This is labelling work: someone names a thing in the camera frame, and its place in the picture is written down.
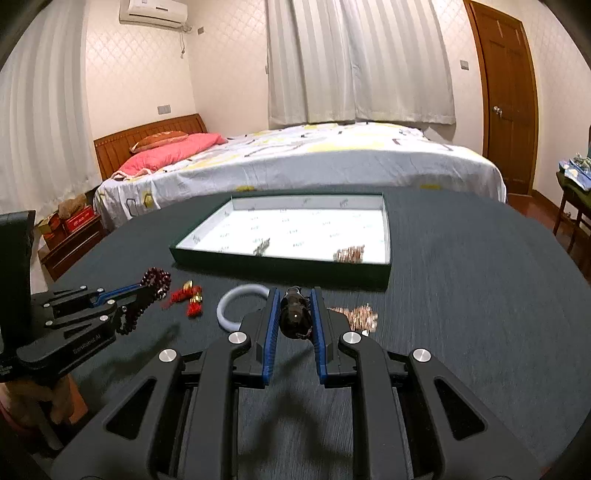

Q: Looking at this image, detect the green jewelry tray white lining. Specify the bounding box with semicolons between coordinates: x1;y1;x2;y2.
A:
169;193;392;292

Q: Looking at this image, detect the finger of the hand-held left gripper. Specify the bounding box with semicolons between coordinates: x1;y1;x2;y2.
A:
31;282;154;309
44;298;139;330

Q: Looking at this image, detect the pile of clothes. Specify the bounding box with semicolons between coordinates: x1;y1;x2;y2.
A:
556;154;591;192

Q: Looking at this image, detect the white bangle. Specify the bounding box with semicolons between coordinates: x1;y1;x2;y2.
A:
217;284;269;332

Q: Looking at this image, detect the rose gold chain bracelet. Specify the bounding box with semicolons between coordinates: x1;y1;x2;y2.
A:
333;246;366;264
327;302;379;334

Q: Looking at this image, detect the black bead pendant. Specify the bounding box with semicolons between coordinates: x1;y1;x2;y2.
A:
279;286;315;341

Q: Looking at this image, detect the pink pillow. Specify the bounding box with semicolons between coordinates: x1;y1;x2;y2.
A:
113;133;228;178

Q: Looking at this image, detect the person's left hand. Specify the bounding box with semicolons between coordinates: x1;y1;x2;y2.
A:
7;375;70;423

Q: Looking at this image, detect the wooden headboard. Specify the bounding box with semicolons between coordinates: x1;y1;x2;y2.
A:
93;113;208;181

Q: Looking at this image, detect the white side curtain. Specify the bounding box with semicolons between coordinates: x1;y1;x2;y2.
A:
0;0;102;227

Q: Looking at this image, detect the white air conditioner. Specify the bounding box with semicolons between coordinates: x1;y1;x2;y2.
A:
119;0;189;26

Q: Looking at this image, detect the orange cushion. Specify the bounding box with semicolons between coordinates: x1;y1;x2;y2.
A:
130;131;190;154

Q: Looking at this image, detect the red box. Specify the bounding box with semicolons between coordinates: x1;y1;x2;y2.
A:
62;205;95;234

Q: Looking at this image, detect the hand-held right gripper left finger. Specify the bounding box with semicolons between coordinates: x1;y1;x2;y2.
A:
51;287;281;480

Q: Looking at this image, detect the dark red bead bracelet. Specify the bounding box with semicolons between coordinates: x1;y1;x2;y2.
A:
115;267;172;335

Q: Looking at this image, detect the wooden door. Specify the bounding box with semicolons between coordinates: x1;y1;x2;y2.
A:
463;0;540;197

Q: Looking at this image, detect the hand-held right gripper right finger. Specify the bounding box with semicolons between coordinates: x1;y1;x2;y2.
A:
310;286;543;480

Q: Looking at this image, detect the brown teddy bear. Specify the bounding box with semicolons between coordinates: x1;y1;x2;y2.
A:
58;194;88;217

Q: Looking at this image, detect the wooden nightstand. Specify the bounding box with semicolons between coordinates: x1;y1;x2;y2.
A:
39;215;107;282

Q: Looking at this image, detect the white window curtain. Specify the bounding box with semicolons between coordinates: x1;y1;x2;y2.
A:
265;0;457;130

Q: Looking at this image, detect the wooden chair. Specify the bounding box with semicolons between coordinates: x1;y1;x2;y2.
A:
553;171;591;254

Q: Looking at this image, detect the bed with patterned sheet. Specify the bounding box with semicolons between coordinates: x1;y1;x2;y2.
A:
92;122;508;232

